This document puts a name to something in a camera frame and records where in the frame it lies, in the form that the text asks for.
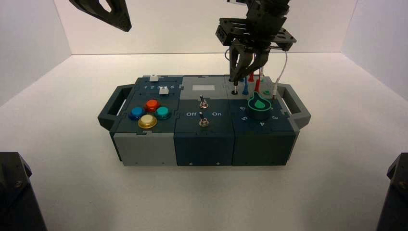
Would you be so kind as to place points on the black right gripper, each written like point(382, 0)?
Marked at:
point(264, 25)

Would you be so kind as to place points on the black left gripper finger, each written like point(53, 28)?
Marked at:
point(122, 18)

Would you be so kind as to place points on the green rotary knob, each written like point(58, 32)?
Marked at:
point(259, 107)

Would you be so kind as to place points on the white slider knob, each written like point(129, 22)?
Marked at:
point(154, 77)
point(164, 90)

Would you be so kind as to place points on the orange round push button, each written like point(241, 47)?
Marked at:
point(152, 105)

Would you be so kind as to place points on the dark teal grey control box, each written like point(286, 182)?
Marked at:
point(204, 146)

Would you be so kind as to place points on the blue round push button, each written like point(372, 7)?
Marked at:
point(137, 113)

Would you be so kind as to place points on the teal round push button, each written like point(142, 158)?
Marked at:
point(163, 112)

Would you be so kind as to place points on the yellow round push button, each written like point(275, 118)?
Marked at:
point(147, 121)

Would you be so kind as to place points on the metal toggle switch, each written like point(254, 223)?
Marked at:
point(202, 103)
point(203, 121)

